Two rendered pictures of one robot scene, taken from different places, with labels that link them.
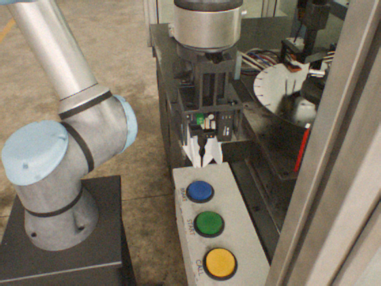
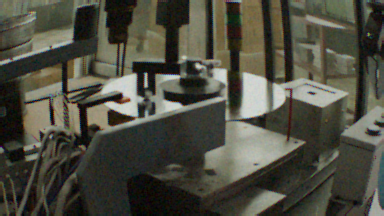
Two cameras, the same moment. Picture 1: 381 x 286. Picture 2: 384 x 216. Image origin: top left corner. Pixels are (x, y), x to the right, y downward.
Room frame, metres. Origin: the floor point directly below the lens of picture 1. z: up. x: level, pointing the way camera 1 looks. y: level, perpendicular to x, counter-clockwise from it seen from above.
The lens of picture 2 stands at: (1.14, 0.41, 1.19)
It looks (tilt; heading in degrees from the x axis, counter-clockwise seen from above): 17 degrees down; 236
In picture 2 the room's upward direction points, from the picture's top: straight up
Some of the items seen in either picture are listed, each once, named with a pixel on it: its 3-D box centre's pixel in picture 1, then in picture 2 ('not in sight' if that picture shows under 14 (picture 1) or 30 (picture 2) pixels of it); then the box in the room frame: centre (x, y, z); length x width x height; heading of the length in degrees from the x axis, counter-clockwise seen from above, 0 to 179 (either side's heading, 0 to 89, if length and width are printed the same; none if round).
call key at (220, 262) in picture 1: (220, 263); not in sight; (0.24, -0.04, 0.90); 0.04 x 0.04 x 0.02
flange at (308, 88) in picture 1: (326, 86); (193, 82); (0.64, -0.31, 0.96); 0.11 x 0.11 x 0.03
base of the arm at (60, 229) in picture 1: (58, 205); not in sight; (0.43, 0.28, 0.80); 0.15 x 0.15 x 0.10
